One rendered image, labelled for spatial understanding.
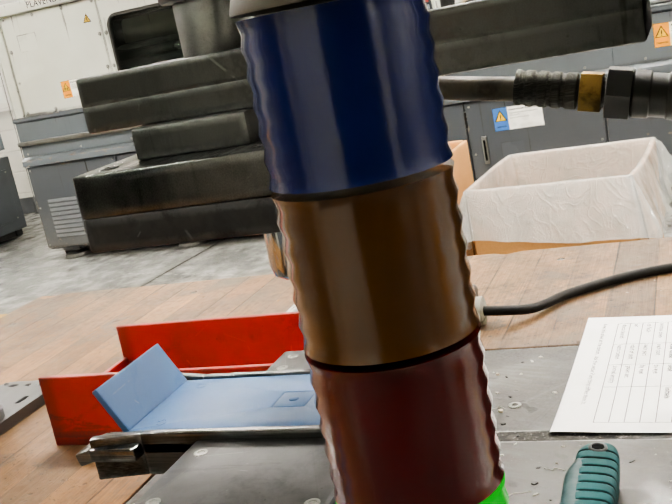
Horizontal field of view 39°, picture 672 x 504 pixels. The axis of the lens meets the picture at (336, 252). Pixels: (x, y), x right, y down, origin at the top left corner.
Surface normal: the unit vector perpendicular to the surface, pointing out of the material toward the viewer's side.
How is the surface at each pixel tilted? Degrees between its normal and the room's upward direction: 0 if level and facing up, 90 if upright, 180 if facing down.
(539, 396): 0
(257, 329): 90
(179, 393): 0
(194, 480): 0
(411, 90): 104
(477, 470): 76
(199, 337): 90
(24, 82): 90
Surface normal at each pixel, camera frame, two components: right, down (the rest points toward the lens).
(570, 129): -0.38, 0.29
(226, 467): -0.18, -0.96
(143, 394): 0.71, -0.56
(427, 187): 0.62, 0.31
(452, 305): 0.62, -0.19
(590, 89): -0.28, -0.23
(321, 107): -0.22, 0.50
